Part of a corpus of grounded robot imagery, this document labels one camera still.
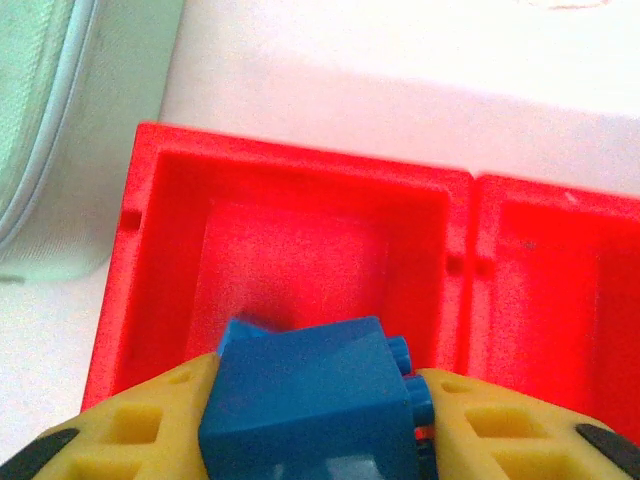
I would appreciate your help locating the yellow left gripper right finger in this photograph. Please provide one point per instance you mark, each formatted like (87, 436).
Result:
(510, 430)

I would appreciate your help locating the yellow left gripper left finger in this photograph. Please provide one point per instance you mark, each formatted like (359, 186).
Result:
(125, 430)

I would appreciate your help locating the blue lego brick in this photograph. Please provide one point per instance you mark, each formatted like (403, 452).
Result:
(310, 395)

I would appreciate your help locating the red plastic bin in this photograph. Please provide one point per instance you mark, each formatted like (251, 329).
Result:
(550, 280)
(300, 240)

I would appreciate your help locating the mint green zipper pouch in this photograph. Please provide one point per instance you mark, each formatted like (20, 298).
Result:
(35, 125)

